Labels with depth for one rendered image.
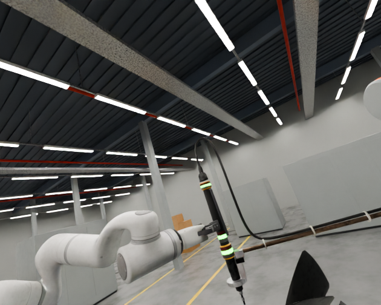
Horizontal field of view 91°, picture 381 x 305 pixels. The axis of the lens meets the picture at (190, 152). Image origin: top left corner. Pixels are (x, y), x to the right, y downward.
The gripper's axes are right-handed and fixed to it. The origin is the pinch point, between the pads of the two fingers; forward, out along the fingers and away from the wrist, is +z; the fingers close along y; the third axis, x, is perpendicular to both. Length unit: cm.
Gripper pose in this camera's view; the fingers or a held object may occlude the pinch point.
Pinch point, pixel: (207, 227)
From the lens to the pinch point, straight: 72.3
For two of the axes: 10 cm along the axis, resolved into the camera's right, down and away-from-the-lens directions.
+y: 6.2, -4.0, -6.8
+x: -2.9, -9.2, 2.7
